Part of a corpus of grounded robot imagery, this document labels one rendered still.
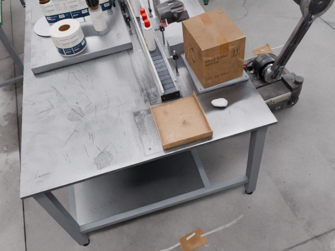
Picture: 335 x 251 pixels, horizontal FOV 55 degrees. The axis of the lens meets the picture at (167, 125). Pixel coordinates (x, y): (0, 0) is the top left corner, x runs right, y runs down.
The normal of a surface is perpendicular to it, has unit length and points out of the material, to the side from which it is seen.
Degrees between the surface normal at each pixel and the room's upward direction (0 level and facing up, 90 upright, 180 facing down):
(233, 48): 90
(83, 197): 0
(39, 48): 0
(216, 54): 90
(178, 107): 0
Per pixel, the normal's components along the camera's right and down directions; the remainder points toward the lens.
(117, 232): -0.12, -0.62
